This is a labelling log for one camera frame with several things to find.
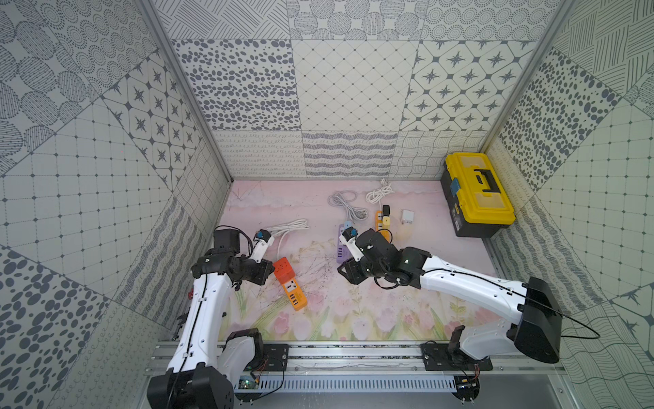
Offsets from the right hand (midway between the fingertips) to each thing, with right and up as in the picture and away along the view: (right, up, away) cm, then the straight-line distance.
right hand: (346, 269), depth 77 cm
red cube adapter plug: (-21, -2, +7) cm, 22 cm away
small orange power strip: (+15, +13, +26) cm, 32 cm away
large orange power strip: (-17, -11, +7) cm, 21 cm away
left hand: (-25, +1, +1) cm, 25 cm away
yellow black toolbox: (+49, +20, +13) cm, 54 cm away
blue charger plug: (+2, +11, +30) cm, 32 cm away
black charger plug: (+17, +18, +24) cm, 34 cm away
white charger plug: (+28, +14, +29) cm, 42 cm away
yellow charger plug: (+17, +13, +21) cm, 30 cm away
